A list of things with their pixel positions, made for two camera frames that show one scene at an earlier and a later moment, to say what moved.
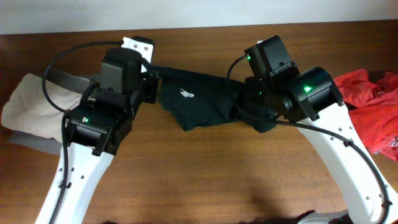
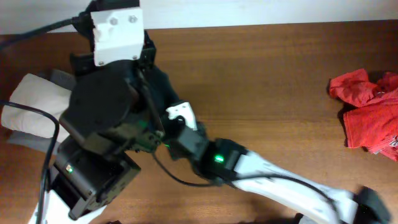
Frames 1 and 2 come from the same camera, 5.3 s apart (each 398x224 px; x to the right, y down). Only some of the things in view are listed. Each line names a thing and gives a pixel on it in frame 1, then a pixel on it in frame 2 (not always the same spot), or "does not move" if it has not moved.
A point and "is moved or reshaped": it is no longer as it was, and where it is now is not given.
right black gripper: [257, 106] → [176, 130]
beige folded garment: [27, 111] does not move
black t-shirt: [195, 99] is moved or reshaped
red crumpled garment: [375, 94] does not move
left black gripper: [150, 87] → [79, 64]
